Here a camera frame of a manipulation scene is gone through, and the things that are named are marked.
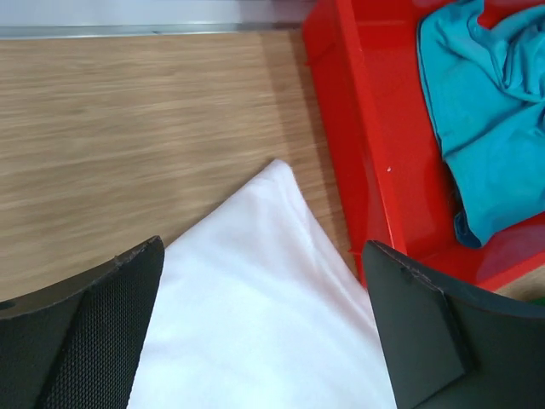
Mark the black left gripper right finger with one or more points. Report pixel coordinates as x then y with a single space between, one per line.
449 344

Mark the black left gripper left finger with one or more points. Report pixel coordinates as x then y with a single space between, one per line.
77 343

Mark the white t shirt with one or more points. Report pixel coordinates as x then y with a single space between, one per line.
257 309

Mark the teal t shirt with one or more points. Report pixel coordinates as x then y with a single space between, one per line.
484 92

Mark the red plastic tray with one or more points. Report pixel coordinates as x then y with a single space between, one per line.
392 182

